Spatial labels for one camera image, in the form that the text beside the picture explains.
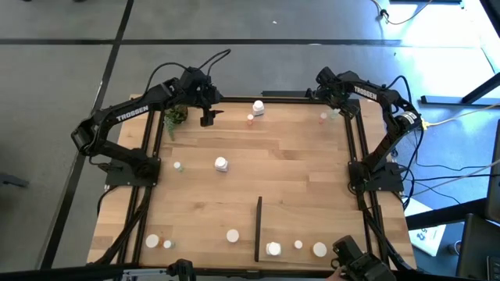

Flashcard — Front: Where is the beige floor cable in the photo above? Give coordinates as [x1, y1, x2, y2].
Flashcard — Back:
[405, 158, 500, 198]

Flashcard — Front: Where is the grey floor bracket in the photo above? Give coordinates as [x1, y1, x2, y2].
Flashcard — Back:
[0, 171, 30, 188]

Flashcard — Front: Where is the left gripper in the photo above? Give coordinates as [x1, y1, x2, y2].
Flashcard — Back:
[194, 84, 225, 128]

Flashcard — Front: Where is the artificial fern in black pot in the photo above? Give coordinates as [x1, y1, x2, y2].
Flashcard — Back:
[162, 103, 189, 141]

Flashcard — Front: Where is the white flat cap left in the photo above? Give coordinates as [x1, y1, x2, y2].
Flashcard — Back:
[145, 233, 164, 249]

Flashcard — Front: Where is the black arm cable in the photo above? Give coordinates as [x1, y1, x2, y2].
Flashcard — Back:
[198, 48, 232, 77]
[144, 61, 189, 94]

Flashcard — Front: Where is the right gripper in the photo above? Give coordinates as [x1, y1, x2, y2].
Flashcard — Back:
[327, 86, 361, 119]

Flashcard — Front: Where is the white printed paper sheet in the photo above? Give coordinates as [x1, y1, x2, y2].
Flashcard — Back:
[405, 197, 446, 257]

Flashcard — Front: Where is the black aluminium table frame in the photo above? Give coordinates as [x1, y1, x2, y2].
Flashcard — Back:
[89, 90, 415, 280]

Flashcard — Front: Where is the black cabinet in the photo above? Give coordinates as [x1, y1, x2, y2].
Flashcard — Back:
[455, 116, 500, 281]

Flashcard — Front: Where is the black stand bar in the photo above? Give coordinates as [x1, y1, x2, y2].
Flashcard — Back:
[405, 197, 489, 231]

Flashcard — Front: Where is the black stand base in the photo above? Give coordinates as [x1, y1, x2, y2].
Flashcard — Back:
[420, 72, 500, 106]

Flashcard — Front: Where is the yellow power cable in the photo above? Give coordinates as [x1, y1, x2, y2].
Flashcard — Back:
[420, 101, 500, 130]

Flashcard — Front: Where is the black floor cable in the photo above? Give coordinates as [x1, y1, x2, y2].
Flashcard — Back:
[402, 128, 500, 208]

